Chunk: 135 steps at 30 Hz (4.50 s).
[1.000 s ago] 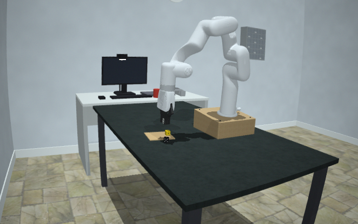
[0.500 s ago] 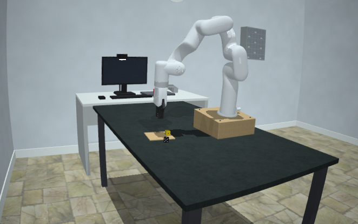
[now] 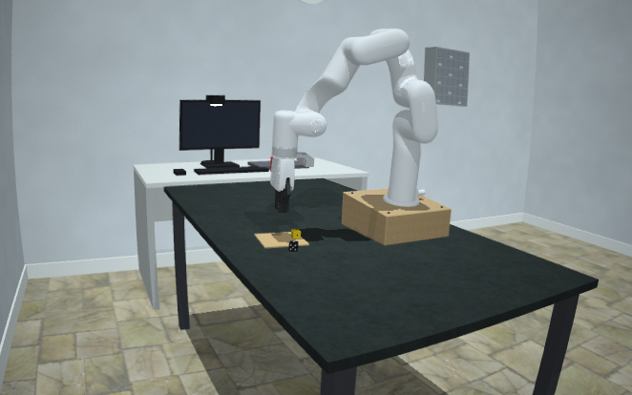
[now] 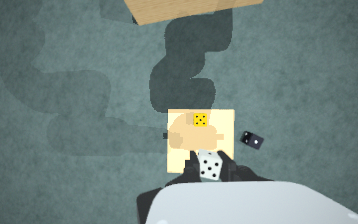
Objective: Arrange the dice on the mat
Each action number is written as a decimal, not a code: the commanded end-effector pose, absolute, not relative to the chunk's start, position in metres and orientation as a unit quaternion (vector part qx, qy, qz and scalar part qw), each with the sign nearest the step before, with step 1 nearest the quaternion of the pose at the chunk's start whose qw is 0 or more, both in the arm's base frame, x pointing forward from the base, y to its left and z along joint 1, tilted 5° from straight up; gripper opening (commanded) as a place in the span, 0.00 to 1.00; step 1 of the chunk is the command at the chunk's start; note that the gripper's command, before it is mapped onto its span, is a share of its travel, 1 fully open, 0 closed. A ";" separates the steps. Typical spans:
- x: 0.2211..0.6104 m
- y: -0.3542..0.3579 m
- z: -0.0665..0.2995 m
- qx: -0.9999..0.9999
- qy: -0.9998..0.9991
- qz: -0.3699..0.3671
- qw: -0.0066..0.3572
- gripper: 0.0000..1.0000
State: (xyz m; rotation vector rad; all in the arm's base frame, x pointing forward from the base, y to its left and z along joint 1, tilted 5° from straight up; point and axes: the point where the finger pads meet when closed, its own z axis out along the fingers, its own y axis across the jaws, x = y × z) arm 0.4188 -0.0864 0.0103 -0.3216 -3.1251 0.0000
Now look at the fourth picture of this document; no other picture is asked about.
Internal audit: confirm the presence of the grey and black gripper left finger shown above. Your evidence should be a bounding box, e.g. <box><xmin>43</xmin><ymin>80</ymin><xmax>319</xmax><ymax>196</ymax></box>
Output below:
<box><xmin>136</xmin><ymin>150</ymin><xmax>202</xmax><ymax>224</ymax></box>

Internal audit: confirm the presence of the beige square mat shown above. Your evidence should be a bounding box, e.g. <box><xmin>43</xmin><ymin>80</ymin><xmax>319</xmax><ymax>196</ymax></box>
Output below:
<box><xmin>168</xmin><ymin>109</ymin><xmax>234</xmax><ymax>173</ymax></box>

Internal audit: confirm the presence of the yellow die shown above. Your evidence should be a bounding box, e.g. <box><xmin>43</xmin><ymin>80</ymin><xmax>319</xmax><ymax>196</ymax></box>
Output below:
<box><xmin>193</xmin><ymin>113</ymin><xmax>207</xmax><ymax>126</ymax></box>

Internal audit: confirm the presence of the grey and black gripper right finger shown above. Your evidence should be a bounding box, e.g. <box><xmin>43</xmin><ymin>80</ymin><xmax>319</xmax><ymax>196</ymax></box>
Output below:
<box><xmin>217</xmin><ymin>150</ymin><xmax>274</xmax><ymax>182</ymax></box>

